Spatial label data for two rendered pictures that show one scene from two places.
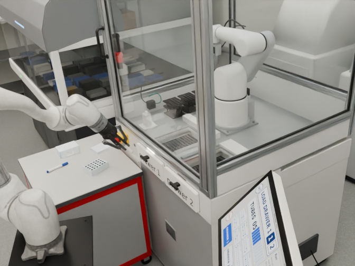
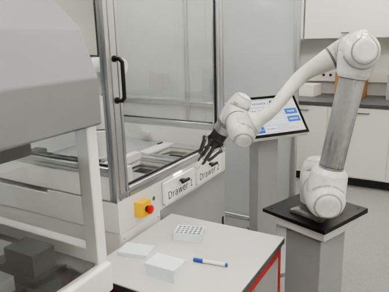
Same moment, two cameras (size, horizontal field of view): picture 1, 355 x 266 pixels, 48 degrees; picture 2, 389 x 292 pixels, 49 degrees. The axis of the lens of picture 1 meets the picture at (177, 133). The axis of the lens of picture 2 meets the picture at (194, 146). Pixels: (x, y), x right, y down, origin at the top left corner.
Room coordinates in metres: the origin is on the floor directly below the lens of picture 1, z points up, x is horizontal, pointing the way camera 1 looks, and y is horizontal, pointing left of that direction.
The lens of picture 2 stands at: (2.82, 2.00, 1.61)
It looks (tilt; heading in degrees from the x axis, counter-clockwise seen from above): 14 degrees down; 240
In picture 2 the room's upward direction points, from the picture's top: 2 degrees counter-clockwise
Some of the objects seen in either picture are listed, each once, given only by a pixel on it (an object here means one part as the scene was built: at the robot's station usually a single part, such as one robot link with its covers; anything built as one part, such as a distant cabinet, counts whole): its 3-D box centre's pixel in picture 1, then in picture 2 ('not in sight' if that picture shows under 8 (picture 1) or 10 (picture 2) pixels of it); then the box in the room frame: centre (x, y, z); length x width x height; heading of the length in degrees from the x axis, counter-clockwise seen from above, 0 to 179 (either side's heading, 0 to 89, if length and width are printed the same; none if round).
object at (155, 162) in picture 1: (150, 161); (179, 185); (1.85, 0.16, 0.87); 0.29 x 0.02 x 0.11; 30
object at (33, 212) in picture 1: (35, 213); (317, 179); (1.38, 0.64, 0.95); 0.18 x 0.16 x 0.22; 52
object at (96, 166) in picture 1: (95, 166); (189, 233); (1.99, 0.50, 0.78); 0.12 x 0.08 x 0.04; 136
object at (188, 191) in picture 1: (180, 188); (208, 168); (1.58, 0.00, 0.87); 0.29 x 0.02 x 0.11; 30
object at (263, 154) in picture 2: not in sight; (266, 194); (0.96, -0.22, 0.51); 0.50 x 0.45 x 1.02; 83
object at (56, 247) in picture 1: (43, 241); (319, 205); (1.35, 0.63, 0.81); 0.22 x 0.18 x 0.06; 7
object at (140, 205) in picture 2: (122, 139); (143, 207); (2.13, 0.34, 0.88); 0.07 x 0.05 x 0.07; 30
